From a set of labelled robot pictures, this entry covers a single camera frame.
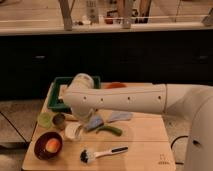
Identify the orange fruit in bowl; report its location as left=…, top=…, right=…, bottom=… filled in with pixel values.
left=45, top=138, right=61, bottom=153

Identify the dark red bowl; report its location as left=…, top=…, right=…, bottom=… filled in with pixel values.
left=34, top=132, right=63, bottom=160

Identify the black power cable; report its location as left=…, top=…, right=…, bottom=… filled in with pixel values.
left=170, top=134, right=190, bottom=165

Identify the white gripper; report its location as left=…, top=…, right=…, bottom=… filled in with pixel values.
left=71, top=108, right=95, bottom=125

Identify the blue sponge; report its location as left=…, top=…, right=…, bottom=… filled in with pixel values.
left=84, top=115, right=104, bottom=132

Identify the small metal cup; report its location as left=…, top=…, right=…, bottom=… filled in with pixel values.
left=52, top=113, right=66, bottom=130

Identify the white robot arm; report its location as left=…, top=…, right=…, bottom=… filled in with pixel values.
left=63, top=73, right=213, bottom=171

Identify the white paper cup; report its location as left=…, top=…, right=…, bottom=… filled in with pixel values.
left=64, top=122, right=82, bottom=141

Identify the green plastic tray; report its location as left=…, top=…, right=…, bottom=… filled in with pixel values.
left=46, top=76, right=102, bottom=114

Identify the light blue cloth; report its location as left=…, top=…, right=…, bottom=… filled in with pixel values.
left=107, top=111, right=133, bottom=122

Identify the orange object behind arm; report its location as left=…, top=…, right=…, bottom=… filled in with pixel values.
left=106, top=82, right=127, bottom=89

